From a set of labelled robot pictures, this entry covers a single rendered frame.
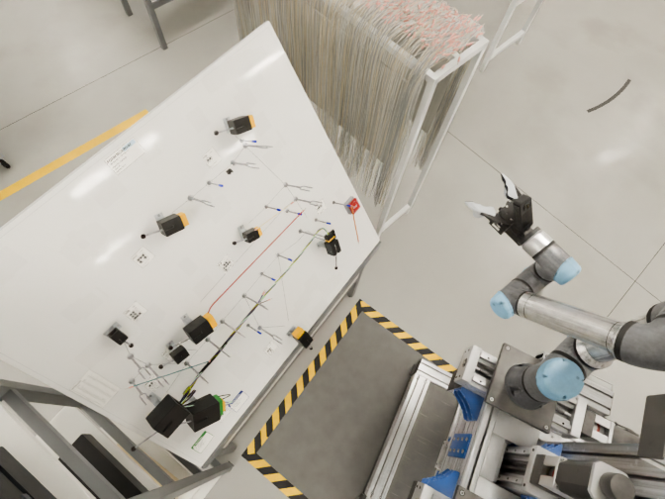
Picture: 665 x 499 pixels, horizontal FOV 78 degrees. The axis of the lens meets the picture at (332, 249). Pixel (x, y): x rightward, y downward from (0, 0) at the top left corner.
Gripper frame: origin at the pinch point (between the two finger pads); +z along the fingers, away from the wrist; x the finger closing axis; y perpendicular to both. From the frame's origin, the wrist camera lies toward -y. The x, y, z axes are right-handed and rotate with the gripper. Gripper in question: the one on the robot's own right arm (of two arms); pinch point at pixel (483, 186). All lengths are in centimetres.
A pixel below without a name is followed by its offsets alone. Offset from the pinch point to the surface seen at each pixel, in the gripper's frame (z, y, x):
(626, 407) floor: -130, 168, 62
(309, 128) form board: 59, 14, -23
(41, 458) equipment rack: 11, -6, -135
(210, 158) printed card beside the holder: 58, -4, -60
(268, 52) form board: 75, -10, -25
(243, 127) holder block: 56, -10, -47
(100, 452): 12, 27, -140
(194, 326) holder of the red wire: 22, 12, -94
